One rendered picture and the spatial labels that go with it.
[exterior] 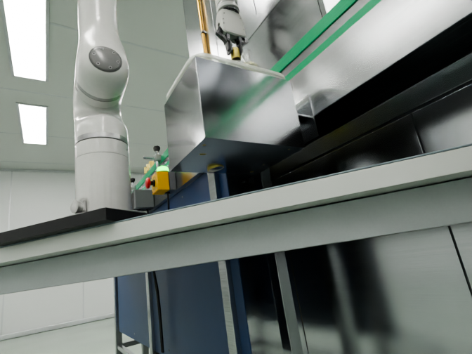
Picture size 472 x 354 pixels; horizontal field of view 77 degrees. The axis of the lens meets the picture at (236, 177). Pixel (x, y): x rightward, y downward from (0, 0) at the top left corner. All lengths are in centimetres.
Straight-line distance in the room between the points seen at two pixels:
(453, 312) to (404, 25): 55
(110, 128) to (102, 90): 10
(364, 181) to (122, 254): 46
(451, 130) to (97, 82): 77
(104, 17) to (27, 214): 593
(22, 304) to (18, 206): 169
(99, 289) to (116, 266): 596
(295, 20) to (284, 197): 76
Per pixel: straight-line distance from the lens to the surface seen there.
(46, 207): 672
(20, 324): 658
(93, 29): 91
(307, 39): 78
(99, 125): 76
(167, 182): 109
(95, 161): 73
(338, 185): 46
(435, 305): 80
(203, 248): 55
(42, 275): 79
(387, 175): 46
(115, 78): 79
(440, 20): 58
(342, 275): 92
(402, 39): 60
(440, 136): 77
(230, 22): 119
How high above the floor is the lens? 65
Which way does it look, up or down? 16 degrees up
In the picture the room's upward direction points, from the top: 8 degrees counter-clockwise
